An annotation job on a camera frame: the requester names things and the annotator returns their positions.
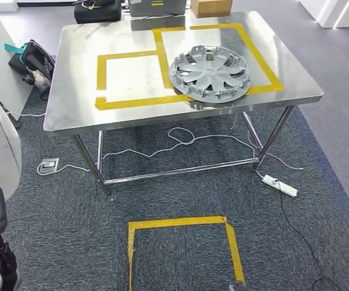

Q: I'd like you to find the long white cable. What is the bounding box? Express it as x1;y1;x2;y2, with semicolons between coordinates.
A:
36;127;256;176

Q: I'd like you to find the black power cable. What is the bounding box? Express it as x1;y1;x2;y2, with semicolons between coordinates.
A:
276;181;343;291

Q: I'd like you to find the white lit plinth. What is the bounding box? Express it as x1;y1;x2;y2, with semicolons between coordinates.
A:
0;0;19;13
298;0;349;29

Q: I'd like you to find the black carry case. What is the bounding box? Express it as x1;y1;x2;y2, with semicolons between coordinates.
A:
73;0;122;24

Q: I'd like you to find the long white power strip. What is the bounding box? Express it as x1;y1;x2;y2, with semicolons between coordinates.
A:
261;174;298;198

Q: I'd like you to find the grey laptop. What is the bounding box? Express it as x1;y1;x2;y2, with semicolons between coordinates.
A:
128;0;187;18

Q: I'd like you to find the yellow floor tape square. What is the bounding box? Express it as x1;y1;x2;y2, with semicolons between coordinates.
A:
128;215;247;291

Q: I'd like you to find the black and teal backpack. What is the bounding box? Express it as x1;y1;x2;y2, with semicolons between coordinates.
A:
4;39;57;102

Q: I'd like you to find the silver wheel hubcap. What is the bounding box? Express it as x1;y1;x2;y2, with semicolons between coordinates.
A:
168;45;251;105

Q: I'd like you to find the metal floor socket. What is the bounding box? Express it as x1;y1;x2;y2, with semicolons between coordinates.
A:
38;158;60;175

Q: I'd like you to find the stainless steel workbench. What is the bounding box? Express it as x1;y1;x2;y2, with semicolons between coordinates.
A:
43;10;325;197

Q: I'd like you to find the brown cardboard box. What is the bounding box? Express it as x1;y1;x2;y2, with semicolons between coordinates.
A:
190;0;233;19

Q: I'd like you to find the thin white cable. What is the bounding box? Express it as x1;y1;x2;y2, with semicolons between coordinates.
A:
230;112;304;172

